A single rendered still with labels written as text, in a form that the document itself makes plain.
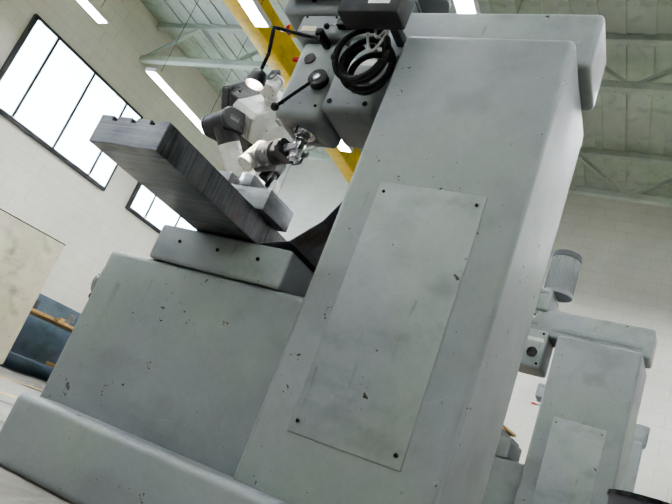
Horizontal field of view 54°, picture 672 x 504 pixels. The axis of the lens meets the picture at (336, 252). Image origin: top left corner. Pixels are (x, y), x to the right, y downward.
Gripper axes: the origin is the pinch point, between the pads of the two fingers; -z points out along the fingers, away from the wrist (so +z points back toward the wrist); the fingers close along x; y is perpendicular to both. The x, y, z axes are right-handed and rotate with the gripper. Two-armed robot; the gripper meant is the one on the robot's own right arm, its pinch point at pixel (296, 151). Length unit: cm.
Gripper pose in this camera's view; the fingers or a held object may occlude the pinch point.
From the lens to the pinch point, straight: 229.5
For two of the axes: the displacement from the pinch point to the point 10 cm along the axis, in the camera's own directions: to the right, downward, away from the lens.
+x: 6.2, 4.5, 6.4
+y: -3.5, 8.9, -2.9
